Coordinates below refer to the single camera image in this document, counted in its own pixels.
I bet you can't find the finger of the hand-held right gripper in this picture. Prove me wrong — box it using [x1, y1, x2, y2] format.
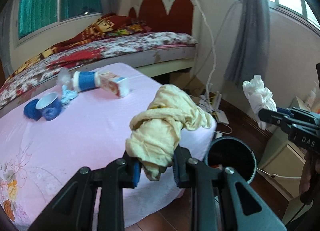
[275, 107, 320, 125]
[258, 109, 294, 131]

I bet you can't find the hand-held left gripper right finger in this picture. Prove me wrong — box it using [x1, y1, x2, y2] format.
[172, 145, 288, 231]

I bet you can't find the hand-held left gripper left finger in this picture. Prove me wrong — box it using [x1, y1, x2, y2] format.
[27, 151, 143, 231]

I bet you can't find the white tissue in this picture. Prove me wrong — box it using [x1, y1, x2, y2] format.
[242, 75, 278, 130]

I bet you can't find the cream cloth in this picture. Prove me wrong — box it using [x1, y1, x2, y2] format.
[125, 84, 216, 182]

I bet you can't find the black trash bin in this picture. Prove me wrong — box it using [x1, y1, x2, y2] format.
[203, 135, 258, 184]

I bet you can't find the orange and white carton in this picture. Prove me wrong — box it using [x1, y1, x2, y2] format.
[100, 71, 129, 99]

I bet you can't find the light blue face mask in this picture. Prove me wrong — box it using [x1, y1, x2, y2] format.
[60, 85, 78, 108]

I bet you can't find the blue and white paper cup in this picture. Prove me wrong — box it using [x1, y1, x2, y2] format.
[72, 70, 102, 93]

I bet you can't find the blue plastic cup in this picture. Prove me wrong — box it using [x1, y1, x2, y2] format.
[35, 92, 62, 122]

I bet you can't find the clear plastic bottle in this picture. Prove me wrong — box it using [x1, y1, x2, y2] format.
[57, 68, 76, 91]

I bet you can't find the blue sock ball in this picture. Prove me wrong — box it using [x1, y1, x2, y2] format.
[23, 99, 41, 122]

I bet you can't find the person's right hand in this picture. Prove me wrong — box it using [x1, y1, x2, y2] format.
[300, 150, 320, 205]

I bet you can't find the white cabinet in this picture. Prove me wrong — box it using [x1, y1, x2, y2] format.
[257, 96, 320, 222]

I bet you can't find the bed with floral sheet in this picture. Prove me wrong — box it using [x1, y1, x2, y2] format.
[0, 32, 200, 119]

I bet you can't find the red printed blanket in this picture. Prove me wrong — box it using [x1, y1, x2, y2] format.
[14, 12, 133, 77]

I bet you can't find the colourful printed pillow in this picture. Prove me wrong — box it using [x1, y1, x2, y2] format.
[109, 18, 153, 37]

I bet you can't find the red upholstered headboard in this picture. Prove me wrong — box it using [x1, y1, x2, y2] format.
[128, 0, 198, 45]

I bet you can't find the window with green glass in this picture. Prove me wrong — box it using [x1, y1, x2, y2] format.
[15, 0, 105, 42]

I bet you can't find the thin white cord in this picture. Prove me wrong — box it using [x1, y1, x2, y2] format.
[258, 169, 302, 181]

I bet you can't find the white power strip with cables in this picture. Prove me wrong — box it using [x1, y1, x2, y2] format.
[209, 91, 230, 124]

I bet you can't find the thick white cable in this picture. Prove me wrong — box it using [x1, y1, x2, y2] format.
[179, 0, 221, 112]

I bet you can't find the thin grey cable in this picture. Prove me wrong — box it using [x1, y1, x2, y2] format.
[194, 1, 241, 92]

